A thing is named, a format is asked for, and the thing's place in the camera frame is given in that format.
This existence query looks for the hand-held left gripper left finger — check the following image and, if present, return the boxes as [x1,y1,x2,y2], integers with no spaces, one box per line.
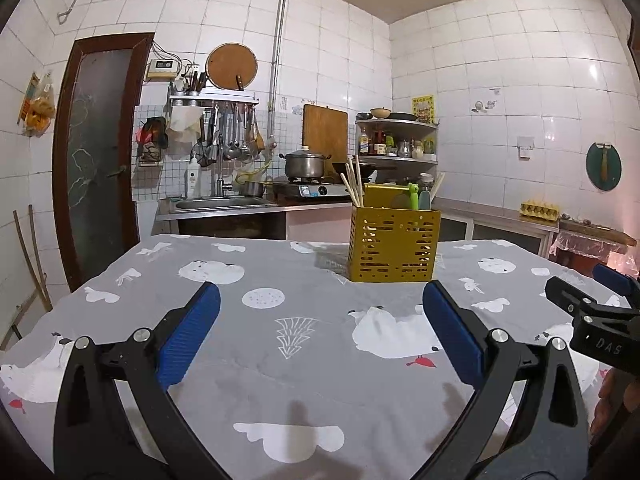
[52,281,231,480]

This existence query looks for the stainless steel sink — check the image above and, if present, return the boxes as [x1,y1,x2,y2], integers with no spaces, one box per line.
[169,195,279,214]

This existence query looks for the metal corner shelf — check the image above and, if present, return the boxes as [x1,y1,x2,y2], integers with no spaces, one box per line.
[354,117,440,167]

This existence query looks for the round wooden board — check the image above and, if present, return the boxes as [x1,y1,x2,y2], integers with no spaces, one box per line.
[205,42,260,92]

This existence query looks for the beige wall meter box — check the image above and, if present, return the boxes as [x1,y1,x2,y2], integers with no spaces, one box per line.
[144,58,181,83]

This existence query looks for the brown frosted glass door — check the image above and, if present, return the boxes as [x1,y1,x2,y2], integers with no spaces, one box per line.
[52,33,156,292]

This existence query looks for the rectangular wooden cutting board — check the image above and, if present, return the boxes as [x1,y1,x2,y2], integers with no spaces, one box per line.
[301,103,350,167]

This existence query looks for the black wok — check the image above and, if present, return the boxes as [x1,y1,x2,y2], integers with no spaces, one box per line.
[331,160,379,182]

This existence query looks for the stainless steel kitchen counter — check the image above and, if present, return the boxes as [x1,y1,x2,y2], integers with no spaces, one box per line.
[154,194,562,262]

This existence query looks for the white wall pipe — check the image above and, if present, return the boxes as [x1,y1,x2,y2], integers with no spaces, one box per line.
[270,0,290,112]

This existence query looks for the white soap bottle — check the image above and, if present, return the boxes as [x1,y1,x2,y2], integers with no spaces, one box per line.
[183,152,200,200]

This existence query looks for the green round wall board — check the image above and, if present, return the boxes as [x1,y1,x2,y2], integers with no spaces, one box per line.
[585,141,623,192]

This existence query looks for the gold perforated utensil holder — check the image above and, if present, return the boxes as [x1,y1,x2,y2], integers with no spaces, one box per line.
[348,183,442,284]

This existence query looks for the leaning bamboo sticks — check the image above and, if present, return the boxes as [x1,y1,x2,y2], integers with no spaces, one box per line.
[12,204,54,312]

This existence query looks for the person's right hand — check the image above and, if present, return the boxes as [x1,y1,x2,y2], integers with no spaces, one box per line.
[592,366,632,436]

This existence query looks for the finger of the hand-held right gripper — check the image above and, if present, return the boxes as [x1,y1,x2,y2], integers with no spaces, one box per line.
[544,276,608,323]
[593,263,640,307]

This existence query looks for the row of condiment bottles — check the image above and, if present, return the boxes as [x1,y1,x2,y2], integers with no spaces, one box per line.
[358,127,437,157]

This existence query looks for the yellow hanging bag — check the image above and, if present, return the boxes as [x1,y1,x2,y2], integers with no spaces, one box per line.
[18,70,56,137]

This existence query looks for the yellow hose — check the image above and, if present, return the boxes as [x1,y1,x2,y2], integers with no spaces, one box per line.
[236,157,275,186]

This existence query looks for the grey printed tablecloth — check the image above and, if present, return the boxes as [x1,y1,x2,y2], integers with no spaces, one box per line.
[0,233,640,480]

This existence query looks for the white hanging cloth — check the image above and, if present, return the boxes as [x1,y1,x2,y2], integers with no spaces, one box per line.
[166,107,204,146]

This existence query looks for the yellow wall poster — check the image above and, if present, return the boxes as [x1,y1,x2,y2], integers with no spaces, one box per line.
[411,93,435,125]

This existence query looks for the steel cooking pot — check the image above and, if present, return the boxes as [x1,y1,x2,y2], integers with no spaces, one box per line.
[278,145,333,181]

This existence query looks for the gas stove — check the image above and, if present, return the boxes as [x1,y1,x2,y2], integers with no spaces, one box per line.
[272,177,354,200]

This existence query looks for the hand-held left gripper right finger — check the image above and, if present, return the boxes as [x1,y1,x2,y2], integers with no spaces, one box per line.
[410,280,594,480]

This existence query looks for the metal faucet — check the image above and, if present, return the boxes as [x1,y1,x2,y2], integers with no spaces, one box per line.
[214,132,234,199]

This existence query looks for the row of hanging kitchen utensils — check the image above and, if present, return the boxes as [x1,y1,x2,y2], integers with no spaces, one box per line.
[192,102,267,167]

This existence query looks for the pink plastic cover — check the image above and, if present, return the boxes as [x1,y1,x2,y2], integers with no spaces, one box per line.
[551,230,640,273]

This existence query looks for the metal wall rack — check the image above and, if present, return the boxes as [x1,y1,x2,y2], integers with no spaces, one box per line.
[167,87,260,109]

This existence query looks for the yellow egg tray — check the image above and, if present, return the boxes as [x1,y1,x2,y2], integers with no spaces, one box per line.
[518,199,560,220]

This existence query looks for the wire wall basket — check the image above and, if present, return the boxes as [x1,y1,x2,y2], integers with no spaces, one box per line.
[133,116,169,167]

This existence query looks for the wooden plank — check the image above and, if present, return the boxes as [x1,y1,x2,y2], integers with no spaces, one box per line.
[558,219,639,248]

